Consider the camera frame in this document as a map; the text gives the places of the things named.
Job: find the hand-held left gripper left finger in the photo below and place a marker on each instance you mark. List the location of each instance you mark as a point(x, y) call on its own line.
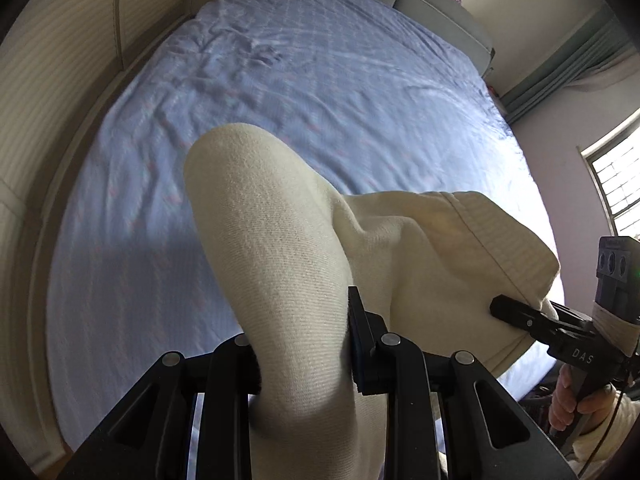
point(225, 385)

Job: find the bed with blue patterned sheet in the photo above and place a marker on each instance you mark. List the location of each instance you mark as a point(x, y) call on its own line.
point(310, 75)

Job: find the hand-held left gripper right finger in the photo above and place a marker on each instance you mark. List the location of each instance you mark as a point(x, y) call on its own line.
point(372, 355)

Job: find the beige striped wardrobe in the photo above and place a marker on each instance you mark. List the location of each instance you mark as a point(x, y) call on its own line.
point(60, 75)

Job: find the barred window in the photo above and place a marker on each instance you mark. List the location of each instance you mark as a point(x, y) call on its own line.
point(617, 190)

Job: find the cream pants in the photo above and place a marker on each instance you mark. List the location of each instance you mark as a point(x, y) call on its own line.
point(280, 240)

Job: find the grey-green curtain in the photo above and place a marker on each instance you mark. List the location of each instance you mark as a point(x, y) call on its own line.
point(565, 60)

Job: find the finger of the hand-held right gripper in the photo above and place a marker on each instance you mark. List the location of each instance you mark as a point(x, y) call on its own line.
point(520, 317)

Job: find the grey padded headboard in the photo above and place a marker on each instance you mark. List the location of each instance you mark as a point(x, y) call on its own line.
point(425, 5)

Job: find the person's right hand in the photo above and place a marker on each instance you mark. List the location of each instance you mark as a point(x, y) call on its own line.
point(562, 405)

